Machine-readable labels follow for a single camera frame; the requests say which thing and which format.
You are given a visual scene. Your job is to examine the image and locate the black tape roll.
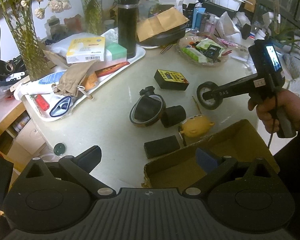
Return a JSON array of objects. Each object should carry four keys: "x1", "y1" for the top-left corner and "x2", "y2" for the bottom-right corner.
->
[{"x1": 197, "y1": 81, "x2": 223, "y2": 110}]

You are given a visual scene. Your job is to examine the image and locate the yellow pig toy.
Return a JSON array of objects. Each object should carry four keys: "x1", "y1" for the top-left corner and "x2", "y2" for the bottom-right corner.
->
[{"x1": 179, "y1": 114, "x2": 215, "y2": 138}]

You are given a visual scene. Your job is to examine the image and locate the amber clear tape roll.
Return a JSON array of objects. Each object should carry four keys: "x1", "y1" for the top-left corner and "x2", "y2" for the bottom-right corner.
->
[{"x1": 129, "y1": 94, "x2": 166, "y2": 127}]

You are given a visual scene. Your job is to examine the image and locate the black lens cap knob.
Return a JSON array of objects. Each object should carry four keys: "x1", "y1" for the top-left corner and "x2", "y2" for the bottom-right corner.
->
[{"x1": 139, "y1": 86, "x2": 155, "y2": 96}]

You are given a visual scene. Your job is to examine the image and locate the person's right hand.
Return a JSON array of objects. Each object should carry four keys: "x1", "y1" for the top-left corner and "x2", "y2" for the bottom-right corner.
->
[{"x1": 248, "y1": 88, "x2": 300, "y2": 133}]

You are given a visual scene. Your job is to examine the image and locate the green round cap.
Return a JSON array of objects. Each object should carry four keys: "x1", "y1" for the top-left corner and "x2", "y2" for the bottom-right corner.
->
[{"x1": 53, "y1": 142, "x2": 66, "y2": 156}]

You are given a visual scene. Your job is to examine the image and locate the cardboard box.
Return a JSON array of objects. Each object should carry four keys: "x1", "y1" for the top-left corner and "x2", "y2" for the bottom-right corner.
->
[{"x1": 141, "y1": 119, "x2": 280, "y2": 191}]

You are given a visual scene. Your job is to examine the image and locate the glass snack dish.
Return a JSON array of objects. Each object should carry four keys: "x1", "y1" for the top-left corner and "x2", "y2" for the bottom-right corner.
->
[{"x1": 177, "y1": 33, "x2": 233, "y2": 66}]

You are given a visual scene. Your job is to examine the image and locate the wooden stick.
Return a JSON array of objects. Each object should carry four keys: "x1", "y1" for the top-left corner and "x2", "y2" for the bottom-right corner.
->
[{"x1": 192, "y1": 96, "x2": 202, "y2": 115}]

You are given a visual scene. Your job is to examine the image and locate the blue white mask package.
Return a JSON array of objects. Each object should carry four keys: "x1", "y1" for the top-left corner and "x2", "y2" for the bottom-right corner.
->
[{"x1": 49, "y1": 96, "x2": 72, "y2": 118}]

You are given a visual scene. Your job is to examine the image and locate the black rectangular block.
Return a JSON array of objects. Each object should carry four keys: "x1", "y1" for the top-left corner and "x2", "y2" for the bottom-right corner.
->
[{"x1": 143, "y1": 135, "x2": 180, "y2": 159}]

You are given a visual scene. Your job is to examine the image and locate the black cylindrical adapter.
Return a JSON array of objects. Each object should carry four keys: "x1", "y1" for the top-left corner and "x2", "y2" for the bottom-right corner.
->
[{"x1": 160, "y1": 105, "x2": 186, "y2": 128}]

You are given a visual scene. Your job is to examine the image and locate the yellow black box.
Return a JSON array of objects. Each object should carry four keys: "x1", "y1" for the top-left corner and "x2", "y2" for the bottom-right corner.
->
[{"x1": 154, "y1": 69, "x2": 189, "y2": 91}]

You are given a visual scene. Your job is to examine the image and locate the orange round tin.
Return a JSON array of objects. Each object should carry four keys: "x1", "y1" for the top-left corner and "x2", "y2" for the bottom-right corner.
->
[{"x1": 81, "y1": 72, "x2": 100, "y2": 91}]

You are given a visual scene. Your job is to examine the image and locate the red flat box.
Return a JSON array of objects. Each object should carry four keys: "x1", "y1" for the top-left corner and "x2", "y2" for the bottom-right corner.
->
[{"x1": 95, "y1": 61, "x2": 130, "y2": 77}]

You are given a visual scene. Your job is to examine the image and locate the white serving tray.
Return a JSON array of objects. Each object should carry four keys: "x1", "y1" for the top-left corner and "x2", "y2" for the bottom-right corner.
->
[{"x1": 13, "y1": 29, "x2": 146, "y2": 122}]

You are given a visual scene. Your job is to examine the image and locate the yellow white carton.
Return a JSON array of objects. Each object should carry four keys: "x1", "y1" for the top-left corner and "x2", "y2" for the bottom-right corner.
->
[{"x1": 66, "y1": 36, "x2": 106, "y2": 64}]

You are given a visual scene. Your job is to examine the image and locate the green tissue box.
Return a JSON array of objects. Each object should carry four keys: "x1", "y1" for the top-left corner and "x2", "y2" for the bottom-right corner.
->
[{"x1": 105, "y1": 42, "x2": 127, "y2": 62}]

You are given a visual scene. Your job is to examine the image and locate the black thermos bottle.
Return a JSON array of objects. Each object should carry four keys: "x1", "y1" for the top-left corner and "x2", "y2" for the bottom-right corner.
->
[{"x1": 117, "y1": 0, "x2": 138, "y2": 59}]

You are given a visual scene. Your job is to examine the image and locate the glass vase with bamboo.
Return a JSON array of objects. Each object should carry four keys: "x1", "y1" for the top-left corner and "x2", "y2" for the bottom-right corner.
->
[{"x1": 81, "y1": 0, "x2": 104, "y2": 35}]

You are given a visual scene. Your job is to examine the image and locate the glass vase with flowers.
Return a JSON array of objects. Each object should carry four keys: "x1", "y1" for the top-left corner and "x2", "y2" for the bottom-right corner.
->
[{"x1": 0, "y1": 0, "x2": 70, "y2": 81}]

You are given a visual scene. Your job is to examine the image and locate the beige drawstring pouch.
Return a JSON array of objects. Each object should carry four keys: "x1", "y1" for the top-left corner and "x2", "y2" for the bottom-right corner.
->
[{"x1": 53, "y1": 60, "x2": 99, "y2": 96}]

